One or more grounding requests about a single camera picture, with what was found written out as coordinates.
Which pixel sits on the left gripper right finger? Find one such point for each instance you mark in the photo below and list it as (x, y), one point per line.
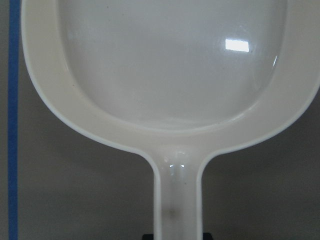
(207, 236)

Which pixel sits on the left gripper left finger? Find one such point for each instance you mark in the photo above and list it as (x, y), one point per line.
(148, 236)

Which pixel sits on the beige plastic dustpan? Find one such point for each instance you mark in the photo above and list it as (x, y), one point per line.
(177, 82)

